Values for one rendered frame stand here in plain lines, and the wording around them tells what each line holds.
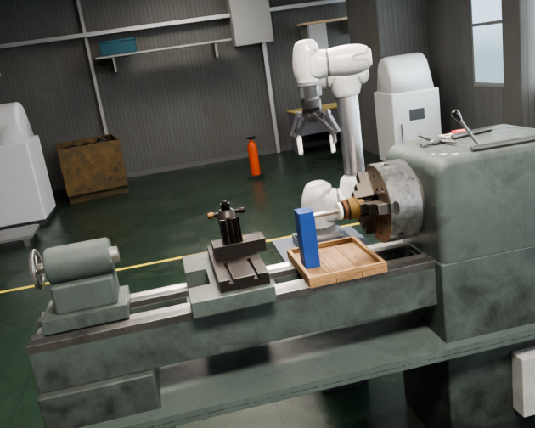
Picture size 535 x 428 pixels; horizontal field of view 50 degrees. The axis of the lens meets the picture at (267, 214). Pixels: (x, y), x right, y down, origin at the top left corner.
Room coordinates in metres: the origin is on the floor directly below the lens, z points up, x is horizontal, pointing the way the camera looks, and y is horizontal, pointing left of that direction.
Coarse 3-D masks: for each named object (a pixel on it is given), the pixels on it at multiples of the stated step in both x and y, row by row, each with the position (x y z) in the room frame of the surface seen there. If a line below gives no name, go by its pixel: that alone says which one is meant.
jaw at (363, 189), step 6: (360, 174) 2.25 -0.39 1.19; (366, 174) 2.25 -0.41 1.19; (360, 180) 2.23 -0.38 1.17; (366, 180) 2.23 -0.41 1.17; (354, 186) 2.24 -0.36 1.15; (360, 186) 2.21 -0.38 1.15; (366, 186) 2.22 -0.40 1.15; (354, 192) 2.20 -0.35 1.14; (360, 192) 2.20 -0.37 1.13; (366, 192) 2.20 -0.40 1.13; (372, 192) 2.20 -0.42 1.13; (360, 198) 2.19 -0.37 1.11; (366, 198) 2.21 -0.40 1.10
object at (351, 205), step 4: (352, 196) 2.19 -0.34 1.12; (344, 200) 2.17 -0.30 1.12; (348, 200) 2.16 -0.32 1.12; (352, 200) 2.16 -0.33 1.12; (356, 200) 2.15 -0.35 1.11; (360, 200) 2.17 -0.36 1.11; (344, 204) 2.15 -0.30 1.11; (348, 204) 2.15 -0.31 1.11; (352, 204) 2.14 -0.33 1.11; (356, 204) 2.14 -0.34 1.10; (344, 208) 2.14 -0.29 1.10; (348, 208) 2.14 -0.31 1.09; (352, 208) 2.14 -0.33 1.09; (356, 208) 2.14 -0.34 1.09; (344, 212) 2.13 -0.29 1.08; (348, 212) 2.14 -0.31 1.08; (352, 212) 2.13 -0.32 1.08; (356, 212) 2.14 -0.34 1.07; (360, 212) 2.13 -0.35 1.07; (344, 216) 2.14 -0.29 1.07; (348, 216) 2.14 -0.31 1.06; (352, 216) 2.14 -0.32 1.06; (356, 216) 2.14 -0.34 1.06
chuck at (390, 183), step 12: (372, 168) 2.19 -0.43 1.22; (384, 168) 2.14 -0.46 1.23; (396, 168) 2.14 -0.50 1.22; (372, 180) 2.20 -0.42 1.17; (384, 180) 2.09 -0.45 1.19; (396, 180) 2.09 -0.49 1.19; (384, 192) 2.09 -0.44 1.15; (396, 192) 2.06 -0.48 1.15; (408, 192) 2.06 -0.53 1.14; (408, 204) 2.05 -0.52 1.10; (384, 216) 2.11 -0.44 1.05; (396, 216) 2.04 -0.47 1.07; (408, 216) 2.05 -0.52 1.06; (384, 228) 2.13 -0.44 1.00; (396, 228) 2.06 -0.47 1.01; (408, 228) 2.07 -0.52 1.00; (384, 240) 2.14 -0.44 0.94; (396, 240) 2.14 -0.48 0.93
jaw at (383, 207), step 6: (360, 204) 2.14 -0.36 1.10; (366, 204) 2.12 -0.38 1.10; (372, 204) 2.10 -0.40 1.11; (378, 204) 2.07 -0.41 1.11; (384, 204) 2.06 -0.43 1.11; (390, 204) 2.05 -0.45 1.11; (396, 204) 2.05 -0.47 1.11; (360, 210) 2.13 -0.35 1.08; (366, 210) 2.12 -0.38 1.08; (372, 210) 2.09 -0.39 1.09; (378, 210) 2.06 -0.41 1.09; (384, 210) 2.06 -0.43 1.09; (390, 210) 2.05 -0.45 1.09; (396, 210) 2.05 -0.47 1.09
